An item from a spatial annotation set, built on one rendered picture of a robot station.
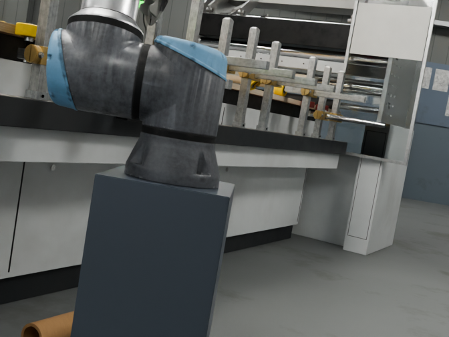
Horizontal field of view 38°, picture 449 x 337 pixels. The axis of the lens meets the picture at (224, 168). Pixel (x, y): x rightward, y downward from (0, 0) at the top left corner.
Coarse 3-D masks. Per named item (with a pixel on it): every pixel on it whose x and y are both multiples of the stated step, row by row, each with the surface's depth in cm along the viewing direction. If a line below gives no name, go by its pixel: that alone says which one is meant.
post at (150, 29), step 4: (160, 16) 222; (160, 20) 223; (160, 24) 223; (148, 28) 222; (152, 28) 221; (160, 28) 224; (148, 32) 222; (152, 32) 221; (148, 36) 222; (152, 36) 221; (148, 40) 222; (152, 40) 221
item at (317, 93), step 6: (288, 90) 364; (294, 90) 362; (318, 90) 356; (324, 96) 354; (330, 96) 352; (336, 96) 351; (342, 96) 349; (348, 96) 348; (354, 96) 346; (360, 96) 344
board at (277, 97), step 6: (0, 24) 184; (6, 24) 186; (12, 24) 187; (0, 30) 184; (6, 30) 186; (12, 30) 188; (18, 36) 194; (234, 84) 311; (252, 90) 328; (258, 90) 334; (276, 96) 355; (282, 96) 362; (288, 102) 371; (294, 102) 378; (300, 102) 386; (312, 108) 405
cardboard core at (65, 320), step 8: (72, 312) 196; (40, 320) 186; (48, 320) 186; (56, 320) 188; (64, 320) 190; (72, 320) 192; (24, 328) 183; (32, 328) 186; (40, 328) 181; (48, 328) 183; (56, 328) 186; (64, 328) 188; (24, 336) 184; (32, 336) 187; (40, 336) 181; (48, 336) 182; (56, 336) 185; (64, 336) 189
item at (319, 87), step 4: (280, 84) 312; (284, 84) 311; (288, 84) 310; (292, 84) 309; (296, 84) 308; (300, 84) 307; (320, 84) 302; (324, 84) 302; (308, 88) 305; (312, 88) 304; (316, 88) 303; (320, 88) 302; (324, 88) 302; (328, 88) 301; (332, 88) 300
